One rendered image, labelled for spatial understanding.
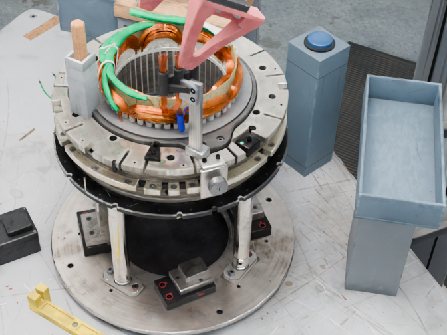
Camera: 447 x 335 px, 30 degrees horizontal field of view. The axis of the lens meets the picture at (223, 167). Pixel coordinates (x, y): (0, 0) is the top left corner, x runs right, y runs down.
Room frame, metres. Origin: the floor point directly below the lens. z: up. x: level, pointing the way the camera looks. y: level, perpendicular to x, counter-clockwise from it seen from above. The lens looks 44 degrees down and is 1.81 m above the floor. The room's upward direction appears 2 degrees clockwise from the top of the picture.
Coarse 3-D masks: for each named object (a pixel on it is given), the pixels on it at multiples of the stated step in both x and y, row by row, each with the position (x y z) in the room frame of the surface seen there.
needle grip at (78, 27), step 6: (72, 24) 0.83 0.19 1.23; (78, 24) 0.83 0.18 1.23; (72, 30) 0.83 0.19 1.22; (78, 30) 0.83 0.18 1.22; (84, 30) 0.84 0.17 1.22; (72, 36) 0.83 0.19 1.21; (78, 36) 0.83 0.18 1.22; (84, 36) 0.83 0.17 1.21; (78, 42) 0.83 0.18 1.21; (84, 42) 0.83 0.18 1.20; (78, 48) 0.83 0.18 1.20; (84, 48) 0.83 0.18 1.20; (78, 54) 0.83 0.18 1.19; (84, 54) 0.83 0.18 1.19
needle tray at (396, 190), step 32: (384, 96) 0.96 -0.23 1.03; (416, 96) 0.96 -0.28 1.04; (384, 128) 0.90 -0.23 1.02; (416, 128) 0.90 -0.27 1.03; (384, 160) 0.83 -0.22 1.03; (416, 160) 0.84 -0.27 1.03; (384, 192) 0.77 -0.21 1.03; (416, 192) 0.77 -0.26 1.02; (352, 224) 0.88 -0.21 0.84; (384, 224) 0.79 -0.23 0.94; (416, 224) 0.72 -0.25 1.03; (352, 256) 0.80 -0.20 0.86; (384, 256) 0.79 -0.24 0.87; (352, 288) 0.80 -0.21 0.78; (384, 288) 0.79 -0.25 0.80
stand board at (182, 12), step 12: (120, 0) 1.14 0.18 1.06; (132, 0) 1.14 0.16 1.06; (168, 0) 1.15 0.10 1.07; (180, 0) 1.15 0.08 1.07; (252, 0) 1.18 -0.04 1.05; (120, 12) 1.13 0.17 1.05; (156, 12) 1.11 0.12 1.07; (168, 12) 1.11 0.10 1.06; (180, 12) 1.11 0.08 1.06; (216, 24) 1.08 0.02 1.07
